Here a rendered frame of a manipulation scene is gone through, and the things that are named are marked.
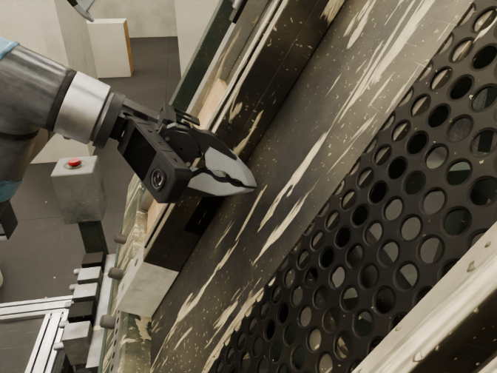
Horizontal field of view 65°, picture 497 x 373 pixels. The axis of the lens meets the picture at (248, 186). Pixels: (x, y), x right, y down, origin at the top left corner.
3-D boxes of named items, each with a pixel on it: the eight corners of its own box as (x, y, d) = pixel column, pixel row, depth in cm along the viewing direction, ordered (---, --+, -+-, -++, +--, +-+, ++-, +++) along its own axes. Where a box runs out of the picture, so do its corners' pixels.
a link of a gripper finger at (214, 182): (248, 171, 57) (192, 146, 54) (257, 191, 52) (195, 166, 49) (238, 187, 59) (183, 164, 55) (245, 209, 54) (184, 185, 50)
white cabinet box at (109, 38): (94, 70, 588) (84, 19, 552) (134, 69, 597) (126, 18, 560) (89, 78, 550) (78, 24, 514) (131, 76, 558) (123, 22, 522)
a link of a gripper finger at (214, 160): (259, 154, 56) (203, 127, 53) (268, 173, 51) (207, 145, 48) (248, 171, 57) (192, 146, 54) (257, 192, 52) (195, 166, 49)
